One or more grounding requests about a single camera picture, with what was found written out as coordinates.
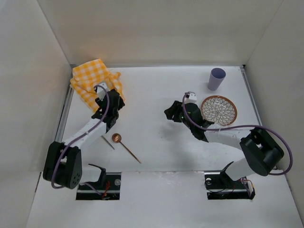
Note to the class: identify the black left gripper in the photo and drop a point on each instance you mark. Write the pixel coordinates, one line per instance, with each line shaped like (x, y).
(116, 99)

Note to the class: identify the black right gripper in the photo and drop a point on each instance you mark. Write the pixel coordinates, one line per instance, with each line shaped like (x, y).
(177, 110)

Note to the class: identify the yellow white checkered cloth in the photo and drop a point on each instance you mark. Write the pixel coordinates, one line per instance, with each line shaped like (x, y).
(89, 74)

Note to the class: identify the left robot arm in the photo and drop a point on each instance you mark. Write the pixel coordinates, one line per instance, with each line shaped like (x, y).
(64, 166)

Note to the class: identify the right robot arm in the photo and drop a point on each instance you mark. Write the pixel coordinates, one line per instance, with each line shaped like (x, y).
(260, 150)

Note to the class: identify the metal fork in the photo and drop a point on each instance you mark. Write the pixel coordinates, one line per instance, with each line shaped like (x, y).
(107, 142)

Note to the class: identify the copper spoon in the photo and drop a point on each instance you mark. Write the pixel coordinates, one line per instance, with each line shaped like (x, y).
(116, 138)

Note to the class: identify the floral patterned ceramic plate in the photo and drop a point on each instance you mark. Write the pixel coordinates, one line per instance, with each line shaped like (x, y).
(219, 109)

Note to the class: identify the lilac plastic cup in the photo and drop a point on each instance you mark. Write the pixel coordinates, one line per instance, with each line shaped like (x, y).
(217, 75)

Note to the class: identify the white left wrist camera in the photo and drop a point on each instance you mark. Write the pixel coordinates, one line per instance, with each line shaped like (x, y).
(101, 90)

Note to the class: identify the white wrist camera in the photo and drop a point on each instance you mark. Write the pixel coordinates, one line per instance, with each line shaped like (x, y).
(190, 97)
(101, 90)

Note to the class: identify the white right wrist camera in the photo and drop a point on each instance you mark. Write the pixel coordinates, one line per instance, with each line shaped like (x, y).
(190, 97)

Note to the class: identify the left aluminium table rail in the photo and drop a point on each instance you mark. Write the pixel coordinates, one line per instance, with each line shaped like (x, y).
(63, 115)

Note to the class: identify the aluminium table rail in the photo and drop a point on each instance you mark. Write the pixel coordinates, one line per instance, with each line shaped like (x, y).
(63, 115)
(243, 71)

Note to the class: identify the right aluminium table rail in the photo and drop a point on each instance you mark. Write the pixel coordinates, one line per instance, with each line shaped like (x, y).
(243, 71)

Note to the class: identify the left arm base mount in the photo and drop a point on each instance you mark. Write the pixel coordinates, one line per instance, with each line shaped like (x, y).
(109, 191)

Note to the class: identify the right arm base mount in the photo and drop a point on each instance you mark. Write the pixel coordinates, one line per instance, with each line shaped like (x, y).
(218, 189)

